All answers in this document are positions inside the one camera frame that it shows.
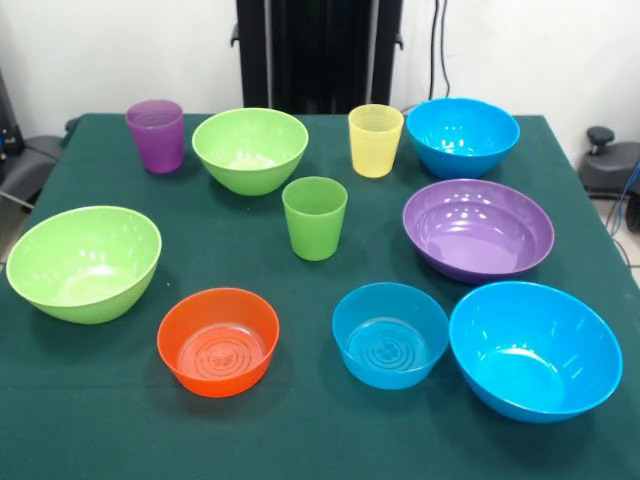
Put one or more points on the green plastic cup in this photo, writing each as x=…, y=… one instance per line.
x=315, y=230

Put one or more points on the small blue plastic bowl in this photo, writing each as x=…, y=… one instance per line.
x=390, y=365

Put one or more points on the small orange plastic bowl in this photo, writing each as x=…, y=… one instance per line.
x=215, y=370

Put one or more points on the yellow plastic cup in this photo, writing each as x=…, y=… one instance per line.
x=372, y=150

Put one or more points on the green plastic bowl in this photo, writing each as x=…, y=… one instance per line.
x=240, y=170
x=85, y=280

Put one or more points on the purple plastic bowl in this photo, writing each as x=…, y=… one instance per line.
x=475, y=240

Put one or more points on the purple plastic cup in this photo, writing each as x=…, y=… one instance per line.
x=160, y=145

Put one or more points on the dark green tablecloth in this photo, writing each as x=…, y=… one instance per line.
x=300, y=440

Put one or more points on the grey wheeled base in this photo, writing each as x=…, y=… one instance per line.
x=30, y=170

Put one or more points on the grey base with black knob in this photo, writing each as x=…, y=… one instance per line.
x=615, y=170

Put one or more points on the black equipment casing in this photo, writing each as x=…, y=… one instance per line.
x=7, y=140

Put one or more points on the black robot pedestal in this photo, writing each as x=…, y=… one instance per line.
x=320, y=60

